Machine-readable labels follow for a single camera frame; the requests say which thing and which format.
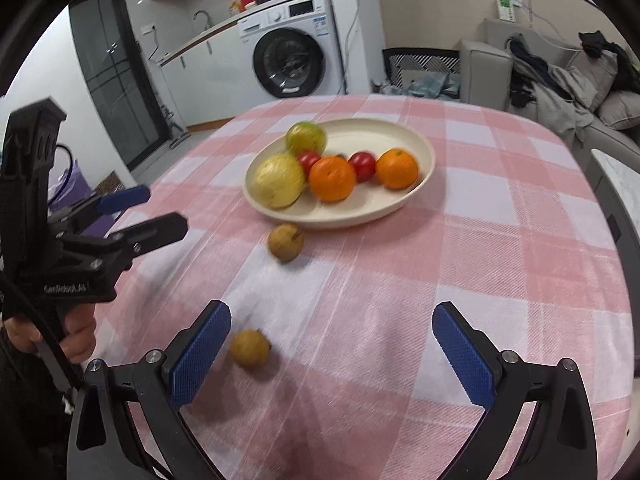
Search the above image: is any cream oval plate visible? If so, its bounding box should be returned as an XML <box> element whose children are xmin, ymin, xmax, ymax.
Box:
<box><xmin>243</xmin><ymin>118</ymin><xmax>436</xmax><ymax>230</ymax></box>

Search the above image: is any orange mandarin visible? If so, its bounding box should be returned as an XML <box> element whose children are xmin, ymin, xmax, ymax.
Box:
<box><xmin>308</xmin><ymin>156</ymin><xmax>357</xmax><ymax>203</ymax></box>
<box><xmin>375</xmin><ymin>148</ymin><xmax>420</xmax><ymax>191</ymax></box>

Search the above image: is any white wall control panel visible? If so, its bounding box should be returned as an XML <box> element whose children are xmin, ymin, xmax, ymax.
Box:
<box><xmin>496</xmin><ymin>0</ymin><xmax>522</xmax><ymax>23</ymax></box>

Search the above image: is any clothes pile on sofa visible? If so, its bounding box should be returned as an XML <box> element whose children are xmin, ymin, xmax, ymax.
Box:
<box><xmin>506</xmin><ymin>32</ymin><xmax>639</xmax><ymax>145</ymax></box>

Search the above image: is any large red tomato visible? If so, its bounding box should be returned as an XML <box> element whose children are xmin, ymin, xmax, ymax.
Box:
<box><xmin>348</xmin><ymin>151</ymin><xmax>376</xmax><ymax>183</ymax></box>

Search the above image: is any small brown longan fruit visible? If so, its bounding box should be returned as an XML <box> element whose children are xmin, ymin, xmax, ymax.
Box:
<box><xmin>267</xmin><ymin>223</ymin><xmax>305</xmax><ymax>263</ymax></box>

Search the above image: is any large yellow-green guava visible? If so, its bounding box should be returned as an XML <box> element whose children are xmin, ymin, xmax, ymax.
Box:
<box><xmin>250</xmin><ymin>154</ymin><xmax>306</xmax><ymax>209</ymax></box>

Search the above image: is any black glass door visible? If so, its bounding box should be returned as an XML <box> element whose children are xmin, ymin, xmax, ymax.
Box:
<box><xmin>68</xmin><ymin>0</ymin><xmax>169</xmax><ymax>170</ymax></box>

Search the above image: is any black patterned chair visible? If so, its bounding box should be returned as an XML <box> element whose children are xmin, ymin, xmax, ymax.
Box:
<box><xmin>381</xmin><ymin>48</ymin><xmax>462</xmax><ymax>101</ymax></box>

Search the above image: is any person's left hand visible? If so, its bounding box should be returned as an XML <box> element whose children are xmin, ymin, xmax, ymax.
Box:
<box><xmin>3</xmin><ymin>304</ymin><xmax>96</xmax><ymax>364</ymax></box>

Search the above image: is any white cabinet counter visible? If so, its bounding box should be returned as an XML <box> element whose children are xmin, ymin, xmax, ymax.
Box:
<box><xmin>160</xmin><ymin>0</ymin><xmax>290</xmax><ymax>129</ymax></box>

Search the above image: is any purple bag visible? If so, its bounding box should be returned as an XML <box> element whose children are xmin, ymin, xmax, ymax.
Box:
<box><xmin>49</xmin><ymin>160</ymin><xmax>93</xmax><ymax>212</ymax></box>

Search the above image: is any grey sofa cushion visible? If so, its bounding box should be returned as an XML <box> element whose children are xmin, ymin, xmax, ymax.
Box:
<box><xmin>597</xmin><ymin>91</ymin><xmax>640</xmax><ymax>131</ymax></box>

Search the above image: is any pink checkered tablecloth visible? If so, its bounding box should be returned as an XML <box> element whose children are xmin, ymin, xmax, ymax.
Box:
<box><xmin>96</xmin><ymin>96</ymin><xmax>634</xmax><ymax>479</ymax></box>

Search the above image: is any grey sofa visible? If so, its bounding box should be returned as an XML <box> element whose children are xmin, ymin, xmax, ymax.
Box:
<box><xmin>459</xmin><ymin>18</ymin><xmax>639</xmax><ymax>170</ymax></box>

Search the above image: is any small red tomato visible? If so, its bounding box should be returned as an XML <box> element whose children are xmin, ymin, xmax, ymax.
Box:
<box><xmin>297</xmin><ymin>152</ymin><xmax>321</xmax><ymax>177</ymax></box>

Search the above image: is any white washing machine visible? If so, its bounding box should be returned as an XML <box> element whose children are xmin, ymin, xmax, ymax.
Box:
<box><xmin>238</xmin><ymin>0</ymin><xmax>346</xmax><ymax>106</ymax></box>

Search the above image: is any white marble side table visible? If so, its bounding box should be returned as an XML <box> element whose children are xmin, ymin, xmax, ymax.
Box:
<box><xmin>587</xmin><ymin>150</ymin><xmax>639</xmax><ymax>287</ymax></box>

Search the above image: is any small yellow guava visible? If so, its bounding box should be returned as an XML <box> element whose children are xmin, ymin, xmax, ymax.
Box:
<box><xmin>285</xmin><ymin>122</ymin><xmax>328</xmax><ymax>156</ymax></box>

